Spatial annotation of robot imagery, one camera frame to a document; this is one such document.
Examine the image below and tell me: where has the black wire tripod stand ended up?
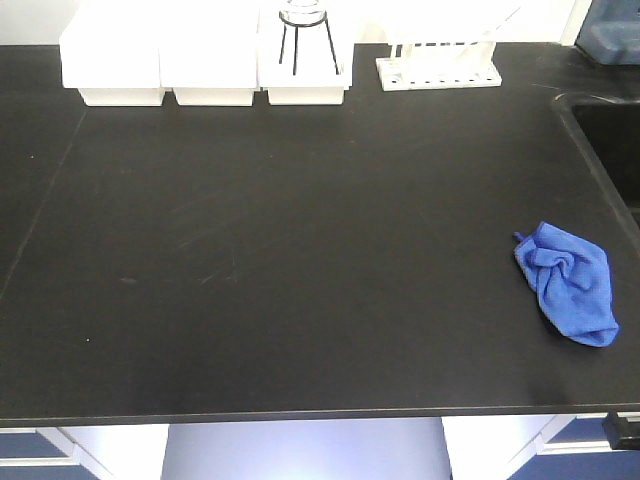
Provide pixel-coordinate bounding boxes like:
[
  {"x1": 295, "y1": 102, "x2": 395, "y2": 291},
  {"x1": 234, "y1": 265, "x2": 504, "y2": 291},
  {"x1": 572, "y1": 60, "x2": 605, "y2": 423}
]
[{"x1": 277, "y1": 0, "x2": 341, "y2": 76}]

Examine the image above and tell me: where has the black lab sink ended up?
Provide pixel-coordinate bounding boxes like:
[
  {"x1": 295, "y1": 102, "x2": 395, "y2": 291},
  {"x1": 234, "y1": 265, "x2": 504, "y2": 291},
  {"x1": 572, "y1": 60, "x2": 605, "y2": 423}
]
[{"x1": 552, "y1": 93, "x2": 639, "y2": 238}]

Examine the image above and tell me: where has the middle white storage bin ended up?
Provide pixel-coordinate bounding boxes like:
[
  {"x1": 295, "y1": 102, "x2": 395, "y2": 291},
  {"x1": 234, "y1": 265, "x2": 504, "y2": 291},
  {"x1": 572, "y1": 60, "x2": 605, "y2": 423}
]
[{"x1": 159, "y1": 1, "x2": 259, "y2": 107}]

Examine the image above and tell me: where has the blue plastic container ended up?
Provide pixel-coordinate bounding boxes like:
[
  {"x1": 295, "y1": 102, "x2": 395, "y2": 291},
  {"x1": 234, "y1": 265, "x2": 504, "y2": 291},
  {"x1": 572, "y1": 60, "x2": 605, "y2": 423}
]
[{"x1": 576, "y1": 0, "x2": 639, "y2": 66}]

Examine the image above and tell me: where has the left white storage bin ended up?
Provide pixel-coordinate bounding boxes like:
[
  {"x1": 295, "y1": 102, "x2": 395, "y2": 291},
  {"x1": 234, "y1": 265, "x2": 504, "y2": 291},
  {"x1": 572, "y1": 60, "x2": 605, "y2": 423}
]
[{"x1": 59, "y1": 1, "x2": 165, "y2": 107}]

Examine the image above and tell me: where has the black cabinet handle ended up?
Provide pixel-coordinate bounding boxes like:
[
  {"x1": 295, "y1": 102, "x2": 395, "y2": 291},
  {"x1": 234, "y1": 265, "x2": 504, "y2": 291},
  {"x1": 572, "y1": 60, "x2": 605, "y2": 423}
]
[{"x1": 602, "y1": 412, "x2": 640, "y2": 451}]

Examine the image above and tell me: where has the blue microfiber cloth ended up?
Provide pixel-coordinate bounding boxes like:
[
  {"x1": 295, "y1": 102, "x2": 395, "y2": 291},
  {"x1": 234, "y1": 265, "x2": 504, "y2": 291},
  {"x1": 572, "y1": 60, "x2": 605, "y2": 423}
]
[{"x1": 513, "y1": 222, "x2": 620, "y2": 348}]

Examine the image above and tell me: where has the right blue cabinet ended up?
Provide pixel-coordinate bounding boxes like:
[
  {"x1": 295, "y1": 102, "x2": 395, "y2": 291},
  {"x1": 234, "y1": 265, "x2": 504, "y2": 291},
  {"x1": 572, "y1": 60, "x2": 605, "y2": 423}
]
[{"x1": 507, "y1": 413, "x2": 639, "y2": 479}]

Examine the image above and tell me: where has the left blue cabinet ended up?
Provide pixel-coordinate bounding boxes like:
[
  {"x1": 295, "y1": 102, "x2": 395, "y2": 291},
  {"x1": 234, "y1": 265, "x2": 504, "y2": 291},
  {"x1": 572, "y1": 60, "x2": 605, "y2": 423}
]
[{"x1": 1, "y1": 428, "x2": 96, "y2": 480}]

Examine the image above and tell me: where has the right white storage bin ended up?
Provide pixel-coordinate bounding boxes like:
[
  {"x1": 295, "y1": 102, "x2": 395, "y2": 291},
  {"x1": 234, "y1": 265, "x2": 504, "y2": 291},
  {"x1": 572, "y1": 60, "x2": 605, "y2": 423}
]
[{"x1": 258, "y1": 1, "x2": 355, "y2": 106}]

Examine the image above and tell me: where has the blue cabinet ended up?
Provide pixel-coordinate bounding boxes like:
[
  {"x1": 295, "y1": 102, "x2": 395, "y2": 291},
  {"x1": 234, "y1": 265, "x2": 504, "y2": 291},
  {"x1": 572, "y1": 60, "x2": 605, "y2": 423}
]
[
  {"x1": 1, "y1": 428, "x2": 96, "y2": 480},
  {"x1": 507, "y1": 413, "x2": 639, "y2": 479}
]

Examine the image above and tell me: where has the white test tube rack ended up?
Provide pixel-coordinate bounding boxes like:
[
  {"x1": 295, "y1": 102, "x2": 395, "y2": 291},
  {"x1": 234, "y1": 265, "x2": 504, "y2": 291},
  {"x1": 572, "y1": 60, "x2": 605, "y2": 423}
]
[{"x1": 374, "y1": 0, "x2": 522, "y2": 93}]

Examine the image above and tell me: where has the white storage bin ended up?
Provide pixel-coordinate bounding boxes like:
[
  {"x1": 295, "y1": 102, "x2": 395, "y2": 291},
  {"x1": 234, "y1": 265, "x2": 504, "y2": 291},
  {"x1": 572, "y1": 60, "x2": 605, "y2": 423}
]
[
  {"x1": 258, "y1": 1, "x2": 355, "y2": 106},
  {"x1": 59, "y1": 1, "x2": 165, "y2": 107},
  {"x1": 159, "y1": 1, "x2": 259, "y2": 107}
]

